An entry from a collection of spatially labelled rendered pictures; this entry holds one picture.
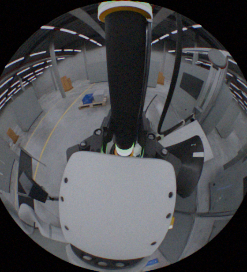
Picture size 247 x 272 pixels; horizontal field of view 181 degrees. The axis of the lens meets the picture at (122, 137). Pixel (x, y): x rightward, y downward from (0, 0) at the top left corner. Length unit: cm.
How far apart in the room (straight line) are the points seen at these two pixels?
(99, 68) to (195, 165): 750
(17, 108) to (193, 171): 640
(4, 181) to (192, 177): 663
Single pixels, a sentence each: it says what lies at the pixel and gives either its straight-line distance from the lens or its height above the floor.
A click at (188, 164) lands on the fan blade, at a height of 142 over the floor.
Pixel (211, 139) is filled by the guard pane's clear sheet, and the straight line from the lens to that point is 82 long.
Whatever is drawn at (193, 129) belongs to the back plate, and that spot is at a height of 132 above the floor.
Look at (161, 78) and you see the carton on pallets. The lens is 832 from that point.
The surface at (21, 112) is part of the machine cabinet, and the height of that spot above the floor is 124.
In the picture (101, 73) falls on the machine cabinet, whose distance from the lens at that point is 746.
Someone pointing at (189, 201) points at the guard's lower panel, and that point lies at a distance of 100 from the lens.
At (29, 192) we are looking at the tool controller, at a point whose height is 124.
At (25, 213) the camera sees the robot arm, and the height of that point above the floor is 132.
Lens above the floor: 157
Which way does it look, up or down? 53 degrees down
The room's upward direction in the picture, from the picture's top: 1 degrees counter-clockwise
